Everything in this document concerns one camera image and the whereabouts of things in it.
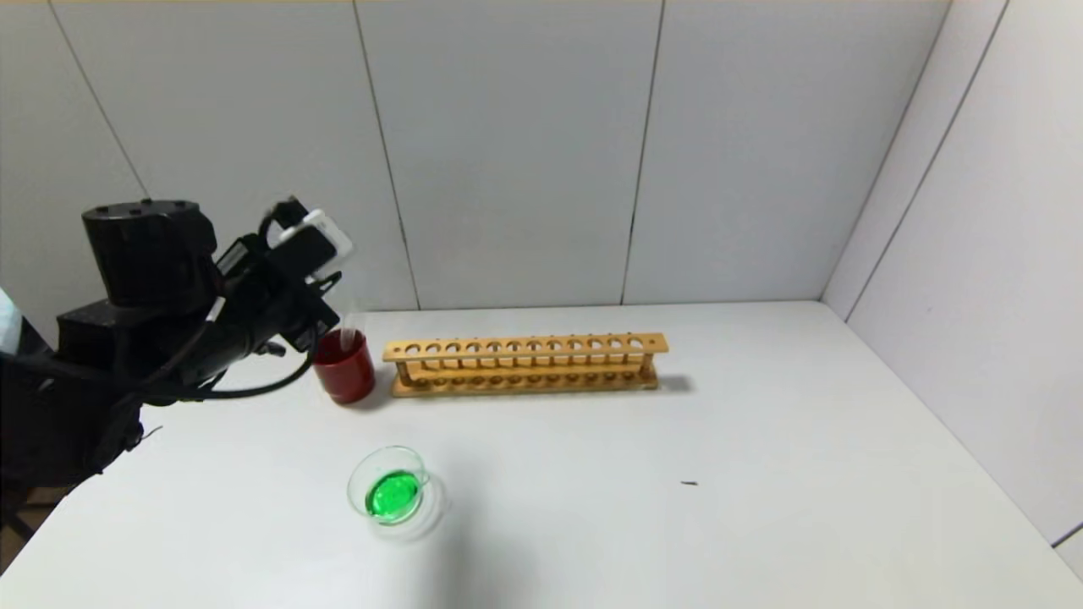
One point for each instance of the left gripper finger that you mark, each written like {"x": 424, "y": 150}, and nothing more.
{"x": 328, "y": 283}
{"x": 311, "y": 331}

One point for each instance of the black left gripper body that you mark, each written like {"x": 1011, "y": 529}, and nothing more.
{"x": 315, "y": 326}

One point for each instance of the blue pigment test tube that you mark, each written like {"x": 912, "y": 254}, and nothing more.
{"x": 348, "y": 334}

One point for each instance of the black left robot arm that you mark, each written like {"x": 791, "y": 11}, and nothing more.
{"x": 101, "y": 338}

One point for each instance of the wooden test tube rack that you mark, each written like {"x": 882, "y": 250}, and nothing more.
{"x": 525, "y": 347}

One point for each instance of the red cup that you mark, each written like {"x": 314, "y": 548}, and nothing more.
{"x": 345, "y": 376}

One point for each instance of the clear glass dish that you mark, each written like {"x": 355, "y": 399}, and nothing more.
{"x": 393, "y": 499}

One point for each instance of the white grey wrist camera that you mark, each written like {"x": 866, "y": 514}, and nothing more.
{"x": 313, "y": 241}

